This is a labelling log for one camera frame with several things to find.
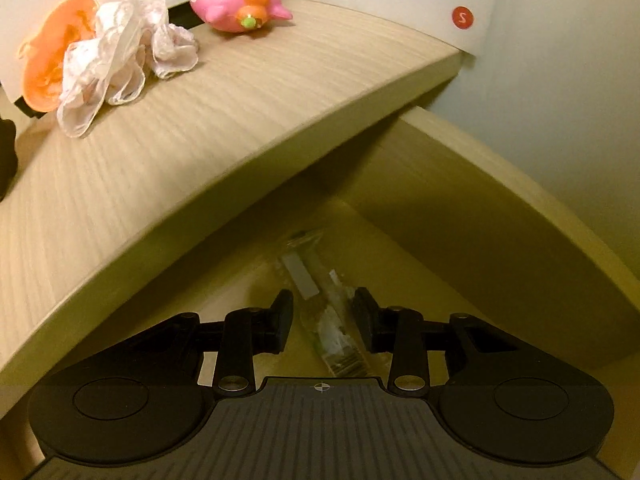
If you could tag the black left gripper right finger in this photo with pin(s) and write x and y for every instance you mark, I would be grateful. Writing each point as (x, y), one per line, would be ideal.
(492, 392)

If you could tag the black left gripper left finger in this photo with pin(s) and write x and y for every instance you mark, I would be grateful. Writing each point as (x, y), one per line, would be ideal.
(153, 391)

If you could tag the clear plastic packet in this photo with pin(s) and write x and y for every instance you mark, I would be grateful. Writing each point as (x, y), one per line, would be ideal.
(323, 307)

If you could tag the white lace cloth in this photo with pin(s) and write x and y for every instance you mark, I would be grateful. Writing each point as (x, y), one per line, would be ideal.
(134, 38)

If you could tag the orange round toy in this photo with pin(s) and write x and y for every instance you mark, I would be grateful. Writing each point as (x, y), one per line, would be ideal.
(71, 21)

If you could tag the wooden desk drawer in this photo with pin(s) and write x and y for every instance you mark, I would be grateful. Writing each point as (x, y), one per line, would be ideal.
(425, 217)

